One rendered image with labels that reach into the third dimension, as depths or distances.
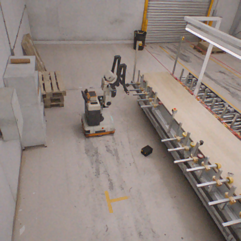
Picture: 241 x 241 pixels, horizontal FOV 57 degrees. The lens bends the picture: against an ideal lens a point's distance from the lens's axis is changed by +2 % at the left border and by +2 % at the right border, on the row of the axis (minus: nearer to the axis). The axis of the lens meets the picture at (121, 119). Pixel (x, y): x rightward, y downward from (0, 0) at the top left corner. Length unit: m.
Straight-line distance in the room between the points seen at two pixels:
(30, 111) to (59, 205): 1.66
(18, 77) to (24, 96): 0.35
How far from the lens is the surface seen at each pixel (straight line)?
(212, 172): 3.56
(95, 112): 4.43
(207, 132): 3.99
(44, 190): 4.00
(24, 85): 3.91
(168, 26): 11.37
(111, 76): 4.29
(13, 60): 4.31
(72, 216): 3.67
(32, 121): 4.29
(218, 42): 3.37
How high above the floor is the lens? 3.18
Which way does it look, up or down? 36 degrees down
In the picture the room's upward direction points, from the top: 5 degrees clockwise
